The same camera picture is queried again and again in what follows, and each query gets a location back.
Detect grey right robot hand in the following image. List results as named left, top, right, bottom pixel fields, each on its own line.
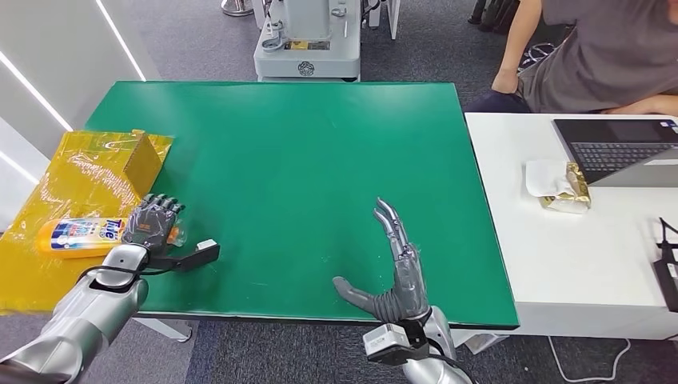
left=332, top=197, right=431, bottom=324

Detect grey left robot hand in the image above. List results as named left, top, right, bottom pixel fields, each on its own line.
left=120, top=193, right=186, bottom=251

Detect orange plastic bottle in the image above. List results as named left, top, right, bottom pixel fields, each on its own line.
left=35, top=217, right=186, bottom=260

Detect yellow taped cardboard box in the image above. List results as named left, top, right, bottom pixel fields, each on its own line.
left=0, top=130, right=175, bottom=314

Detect green top table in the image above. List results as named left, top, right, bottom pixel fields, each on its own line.
left=84, top=80, right=521, bottom=330

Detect white desk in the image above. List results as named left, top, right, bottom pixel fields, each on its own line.
left=464, top=112, right=678, bottom=340

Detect gold tissue pack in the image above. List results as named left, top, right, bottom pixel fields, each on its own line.
left=524, top=158, right=592, bottom=214

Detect chrome stand base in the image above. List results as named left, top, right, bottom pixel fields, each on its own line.
left=220, top=0, right=255, bottom=17

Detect dark grey laptop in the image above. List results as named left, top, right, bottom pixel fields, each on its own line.
left=552, top=118, right=678, bottom=188

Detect black power adapter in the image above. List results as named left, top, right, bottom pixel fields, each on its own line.
left=651, top=217, right=678, bottom=314

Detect white furniture leg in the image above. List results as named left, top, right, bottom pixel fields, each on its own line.
left=366, top=0, right=402, bottom=41

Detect black chair legs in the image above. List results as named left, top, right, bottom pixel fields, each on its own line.
left=467, top=0, right=523, bottom=35

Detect person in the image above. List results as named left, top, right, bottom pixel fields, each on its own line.
left=463, top=0, right=678, bottom=116

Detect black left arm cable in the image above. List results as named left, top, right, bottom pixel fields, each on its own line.
left=76, top=263, right=166, bottom=285

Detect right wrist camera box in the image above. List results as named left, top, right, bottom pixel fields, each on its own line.
left=362, top=323, right=430, bottom=366

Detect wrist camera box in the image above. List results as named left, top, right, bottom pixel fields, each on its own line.
left=158, top=239, right=221, bottom=274
left=362, top=323, right=430, bottom=366

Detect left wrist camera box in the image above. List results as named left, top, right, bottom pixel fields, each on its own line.
left=158, top=239, right=221, bottom=274

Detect white floor cable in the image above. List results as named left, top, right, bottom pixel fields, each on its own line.
left=545, top=336, right=632, bottom=384

